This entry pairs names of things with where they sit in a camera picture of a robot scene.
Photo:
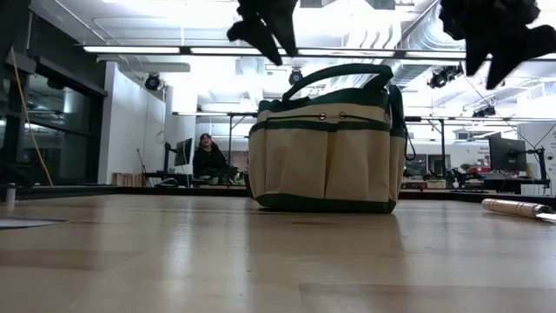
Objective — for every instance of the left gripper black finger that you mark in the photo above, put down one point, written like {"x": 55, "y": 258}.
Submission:
{"x": 284, "y": 26}
{"x": 256, "y": 32}

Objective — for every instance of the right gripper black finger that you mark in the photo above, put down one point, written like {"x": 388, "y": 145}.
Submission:
{"x": 475, "y": 54}
{"x": 521, "y": 48}

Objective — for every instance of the beige green gardening bag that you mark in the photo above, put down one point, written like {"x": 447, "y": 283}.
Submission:
{"x": 326, "y": 165}

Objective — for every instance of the black ceiling spotlight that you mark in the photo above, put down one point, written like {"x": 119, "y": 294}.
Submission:
{"x": 443, "y": 78}
{"x": 295, "y": 77}
{"x": 152, "y": 81}

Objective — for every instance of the large black monitor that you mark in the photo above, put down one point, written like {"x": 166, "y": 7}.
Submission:
{"x": 507, "y": 154}

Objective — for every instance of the overhead light bar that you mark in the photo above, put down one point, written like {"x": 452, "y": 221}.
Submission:
{"x": 130, "y": 50}

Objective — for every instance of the person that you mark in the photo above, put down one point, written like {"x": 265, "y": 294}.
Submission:
{"x": 208, "y": 161}

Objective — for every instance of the small black monitor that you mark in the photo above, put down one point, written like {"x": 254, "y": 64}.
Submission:
{"x": 184, "y": 152}

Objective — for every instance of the wooden crate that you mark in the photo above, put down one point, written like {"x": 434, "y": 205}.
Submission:
{"x": 127, "y": 179}

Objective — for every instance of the silver ventilation duct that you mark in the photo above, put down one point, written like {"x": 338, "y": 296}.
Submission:
{"x": 421, "y": 32}

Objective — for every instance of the black background rig frame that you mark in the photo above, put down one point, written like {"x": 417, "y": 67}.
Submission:
{"x": 243, "y": 115}

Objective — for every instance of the black metal table frame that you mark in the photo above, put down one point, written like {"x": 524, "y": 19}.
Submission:
{"x": 130, "y": 191}

